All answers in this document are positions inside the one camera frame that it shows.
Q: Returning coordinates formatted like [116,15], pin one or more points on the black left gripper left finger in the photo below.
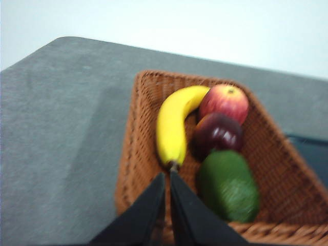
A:
[143,217]

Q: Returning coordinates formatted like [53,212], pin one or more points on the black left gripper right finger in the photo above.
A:
[194,220]

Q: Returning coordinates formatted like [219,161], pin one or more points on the green avocado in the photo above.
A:
[228,187]

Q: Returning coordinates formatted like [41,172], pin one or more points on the brown wicker basket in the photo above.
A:
[276,179]

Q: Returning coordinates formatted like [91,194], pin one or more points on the yellow banana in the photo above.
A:
[171,128]

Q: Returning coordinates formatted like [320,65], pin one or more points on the red yellow apple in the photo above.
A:
[225,102]

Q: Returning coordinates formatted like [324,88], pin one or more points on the black rectangular tray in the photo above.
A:
[312,153]

